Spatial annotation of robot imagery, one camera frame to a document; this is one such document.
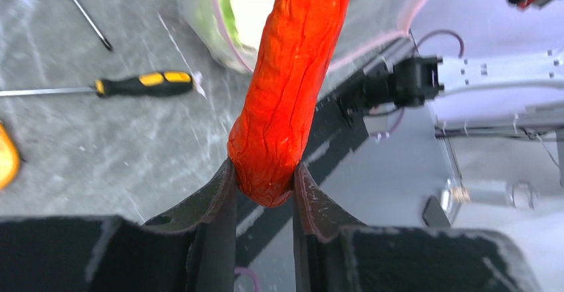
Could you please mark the orange tape measure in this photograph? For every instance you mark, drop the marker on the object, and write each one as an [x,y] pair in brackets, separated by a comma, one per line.
[10,159]

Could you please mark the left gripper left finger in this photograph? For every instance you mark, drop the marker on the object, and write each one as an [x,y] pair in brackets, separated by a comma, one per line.
[190,247]

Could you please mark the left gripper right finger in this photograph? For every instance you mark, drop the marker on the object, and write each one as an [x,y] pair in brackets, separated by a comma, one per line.
[334,251]

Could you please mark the orange carrot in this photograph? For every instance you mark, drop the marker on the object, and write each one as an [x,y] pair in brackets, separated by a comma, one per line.
[268,139]

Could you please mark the white cauliflower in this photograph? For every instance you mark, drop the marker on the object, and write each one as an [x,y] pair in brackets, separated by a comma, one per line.
[244,20]

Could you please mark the clear zip top bag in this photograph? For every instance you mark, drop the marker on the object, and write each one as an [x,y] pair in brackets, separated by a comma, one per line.
[298,21]

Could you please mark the black yellow screwdriver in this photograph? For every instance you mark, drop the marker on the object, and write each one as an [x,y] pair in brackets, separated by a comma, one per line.
[93,25]
[156,84]

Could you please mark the aluminium frame rail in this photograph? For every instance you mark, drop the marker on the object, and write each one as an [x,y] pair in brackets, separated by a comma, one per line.
[535,124]

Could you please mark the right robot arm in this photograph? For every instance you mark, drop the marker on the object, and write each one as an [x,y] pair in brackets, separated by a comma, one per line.
[462,83]

